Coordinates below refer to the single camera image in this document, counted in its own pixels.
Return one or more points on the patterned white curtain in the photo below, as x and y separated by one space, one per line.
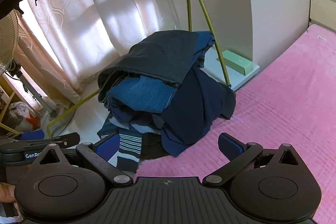
86 16

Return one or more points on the striped garment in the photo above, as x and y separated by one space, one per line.
130 145

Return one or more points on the grey metal stand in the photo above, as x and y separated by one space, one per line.
34 90

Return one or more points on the pink blanket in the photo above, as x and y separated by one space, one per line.
275 108

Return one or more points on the beige headboard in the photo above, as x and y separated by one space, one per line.
324 3

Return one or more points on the green box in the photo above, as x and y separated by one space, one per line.
236 61

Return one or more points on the plastic bag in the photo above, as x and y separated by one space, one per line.
21 115

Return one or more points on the white bedside table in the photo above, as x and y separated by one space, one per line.
244 79

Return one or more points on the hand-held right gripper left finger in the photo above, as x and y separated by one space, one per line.
107 145

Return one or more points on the person's left hand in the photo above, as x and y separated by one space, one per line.
6 193

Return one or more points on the yellow metal clothes rack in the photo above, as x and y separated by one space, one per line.
208 22

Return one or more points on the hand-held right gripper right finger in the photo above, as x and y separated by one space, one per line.
229 144

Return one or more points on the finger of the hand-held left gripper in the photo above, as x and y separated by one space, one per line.
71 139
31 135

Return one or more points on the dark grey jeans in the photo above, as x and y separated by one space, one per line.
157 56

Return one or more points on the beige fan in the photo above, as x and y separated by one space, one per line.
8 43

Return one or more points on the blue garment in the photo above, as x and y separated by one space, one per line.
147 92

